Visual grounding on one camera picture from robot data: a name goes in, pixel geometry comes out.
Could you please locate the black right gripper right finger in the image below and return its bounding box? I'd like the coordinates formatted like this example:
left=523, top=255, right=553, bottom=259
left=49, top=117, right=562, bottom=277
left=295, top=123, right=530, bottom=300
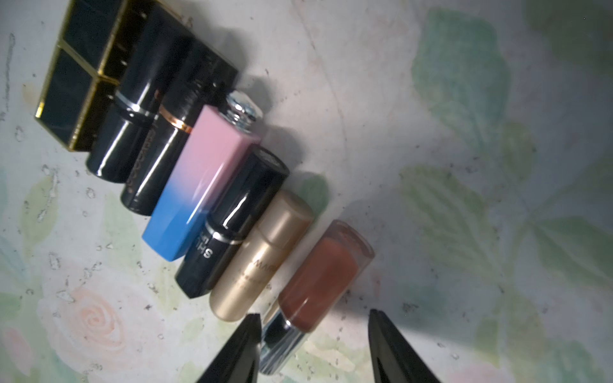
left=368, top=309, right=441, bottom=383

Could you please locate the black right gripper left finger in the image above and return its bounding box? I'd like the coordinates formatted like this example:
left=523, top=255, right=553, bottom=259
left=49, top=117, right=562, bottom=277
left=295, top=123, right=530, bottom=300
left=196, top=314, right=262, bottom=383

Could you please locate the red lip gloss tube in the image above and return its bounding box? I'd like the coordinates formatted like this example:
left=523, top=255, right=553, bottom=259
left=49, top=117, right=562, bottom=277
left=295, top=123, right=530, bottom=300
left=260, top=220, right=375, bottom=375

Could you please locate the gold lipstick tube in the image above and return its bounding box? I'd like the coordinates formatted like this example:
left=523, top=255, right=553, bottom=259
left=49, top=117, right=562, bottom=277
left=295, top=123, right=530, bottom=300
left=209, top=190, right=314, bottom=322

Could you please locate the black round lipstick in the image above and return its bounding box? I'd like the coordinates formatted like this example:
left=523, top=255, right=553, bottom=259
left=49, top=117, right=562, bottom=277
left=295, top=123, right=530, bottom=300
left=175, top=145, right=290, bottom=298

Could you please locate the pink blue gradient lipstick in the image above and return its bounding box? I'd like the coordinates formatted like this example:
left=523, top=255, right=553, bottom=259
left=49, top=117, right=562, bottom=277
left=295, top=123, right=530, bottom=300
left=142, top=89, right=263, bottom=262

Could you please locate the black copper-band lipstick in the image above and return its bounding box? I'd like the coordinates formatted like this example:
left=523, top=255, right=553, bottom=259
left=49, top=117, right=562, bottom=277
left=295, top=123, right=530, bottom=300
left=121, top=40, right=238, bottom=216

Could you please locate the black silver-band lipstick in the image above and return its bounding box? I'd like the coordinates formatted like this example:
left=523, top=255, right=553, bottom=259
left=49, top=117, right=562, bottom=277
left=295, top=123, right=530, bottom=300
left=86, top=4, right=195, bottom=184

